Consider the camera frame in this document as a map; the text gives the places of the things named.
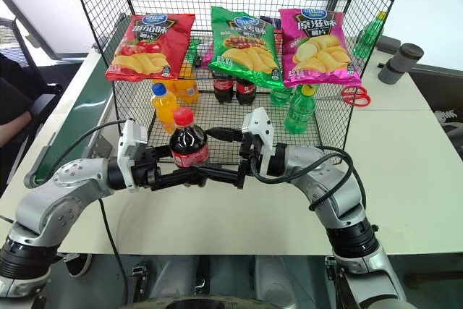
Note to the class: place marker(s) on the black office chair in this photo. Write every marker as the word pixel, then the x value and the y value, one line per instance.
pixel 45 101

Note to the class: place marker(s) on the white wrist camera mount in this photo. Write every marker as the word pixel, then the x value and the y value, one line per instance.
pixel 262 124
pixel 128 146

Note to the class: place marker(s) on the red potato chip bag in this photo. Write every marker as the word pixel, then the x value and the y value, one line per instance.
pixel 152 48

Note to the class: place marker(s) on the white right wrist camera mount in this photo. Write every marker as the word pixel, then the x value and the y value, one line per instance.
pixel 262 124

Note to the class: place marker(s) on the small pink snack pack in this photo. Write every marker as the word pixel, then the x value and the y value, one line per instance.
pixel 208 56

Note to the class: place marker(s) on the orange soda bottle blue cap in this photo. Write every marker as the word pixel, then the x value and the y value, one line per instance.
pixel 164 108

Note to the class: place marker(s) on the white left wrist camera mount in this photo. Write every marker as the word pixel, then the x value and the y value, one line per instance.
pixel 128 146

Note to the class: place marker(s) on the grey robot leg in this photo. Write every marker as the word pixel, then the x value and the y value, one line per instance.
pixel 282 276

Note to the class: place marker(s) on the white black shoe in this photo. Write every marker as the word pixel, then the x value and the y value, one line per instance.
pixel 79 265

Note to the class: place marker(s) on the green soda bottle yellow cap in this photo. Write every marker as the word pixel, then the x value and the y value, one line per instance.
pixel 369 37
pixel 300 111

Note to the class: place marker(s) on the green potato chip bag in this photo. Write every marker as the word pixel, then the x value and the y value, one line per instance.
pixel 246 48

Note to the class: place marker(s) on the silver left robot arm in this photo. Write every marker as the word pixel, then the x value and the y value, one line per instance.
pixel 68 186

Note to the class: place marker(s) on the cola bottle red cap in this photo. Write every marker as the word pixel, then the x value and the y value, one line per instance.
pixel 188 142

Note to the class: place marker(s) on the grey cylindrical roller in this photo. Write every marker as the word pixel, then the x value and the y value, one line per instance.
pixel 399 63

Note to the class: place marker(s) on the bare person forearm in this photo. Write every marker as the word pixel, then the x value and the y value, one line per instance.
pixel 14 126

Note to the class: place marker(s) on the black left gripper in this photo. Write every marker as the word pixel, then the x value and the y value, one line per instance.
pixel 146 169

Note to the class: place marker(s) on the magenta potato chip bag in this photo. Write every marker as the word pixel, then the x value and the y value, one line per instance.
pixel 318 48

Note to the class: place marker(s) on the purple snack pack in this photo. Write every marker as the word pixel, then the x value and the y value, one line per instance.
pixel 272 22

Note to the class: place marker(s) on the person in black shirt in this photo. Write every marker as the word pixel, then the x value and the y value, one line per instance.
pixel 12 88

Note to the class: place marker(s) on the cola bottle red label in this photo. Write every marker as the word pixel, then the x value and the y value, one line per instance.
pixel 223 90
pixel 246 92

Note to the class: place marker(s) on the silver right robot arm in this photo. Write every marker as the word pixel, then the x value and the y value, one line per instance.
pixel 325 175

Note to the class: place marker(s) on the green conveyor belt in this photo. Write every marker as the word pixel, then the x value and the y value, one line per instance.
pixel 87 102

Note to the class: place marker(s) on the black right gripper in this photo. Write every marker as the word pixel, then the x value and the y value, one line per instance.
pixel 247 151

